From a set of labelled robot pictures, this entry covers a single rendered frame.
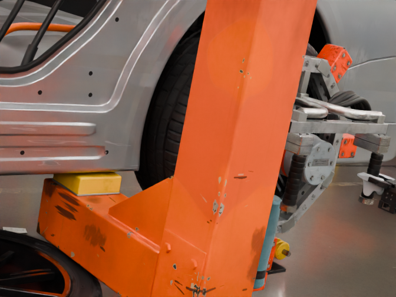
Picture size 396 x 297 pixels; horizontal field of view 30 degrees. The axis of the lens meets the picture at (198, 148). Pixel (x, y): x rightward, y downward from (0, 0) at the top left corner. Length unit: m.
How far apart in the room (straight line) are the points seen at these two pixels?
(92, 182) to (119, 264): 0.27
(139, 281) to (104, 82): 0.52
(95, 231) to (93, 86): 0.36
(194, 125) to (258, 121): 0.14
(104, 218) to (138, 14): 0.53
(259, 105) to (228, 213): 0.23
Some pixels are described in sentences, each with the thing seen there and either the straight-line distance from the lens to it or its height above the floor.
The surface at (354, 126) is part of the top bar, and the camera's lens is 2.07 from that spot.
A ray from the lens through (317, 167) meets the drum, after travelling 2.07.
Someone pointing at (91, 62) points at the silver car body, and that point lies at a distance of 1.87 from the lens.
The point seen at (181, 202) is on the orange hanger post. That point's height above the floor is 0.81.
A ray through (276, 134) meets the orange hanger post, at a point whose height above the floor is 1.00.
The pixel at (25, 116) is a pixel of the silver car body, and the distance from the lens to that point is 1.79.
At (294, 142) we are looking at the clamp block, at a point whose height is 0.93.
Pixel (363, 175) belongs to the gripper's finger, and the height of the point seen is 0.83.
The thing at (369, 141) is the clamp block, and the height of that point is 0.93.
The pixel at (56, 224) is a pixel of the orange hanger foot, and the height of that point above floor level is 0.58.
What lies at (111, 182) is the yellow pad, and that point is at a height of 0.71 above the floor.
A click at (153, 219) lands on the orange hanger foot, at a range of 1.70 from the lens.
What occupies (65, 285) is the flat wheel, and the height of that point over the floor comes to 0.50.
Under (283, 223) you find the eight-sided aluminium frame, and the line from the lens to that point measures 2.28.
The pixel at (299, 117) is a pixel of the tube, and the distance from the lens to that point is 1.88.
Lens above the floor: 1.28
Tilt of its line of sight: 13 degrees down
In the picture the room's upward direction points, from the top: 11 degrees clockwise
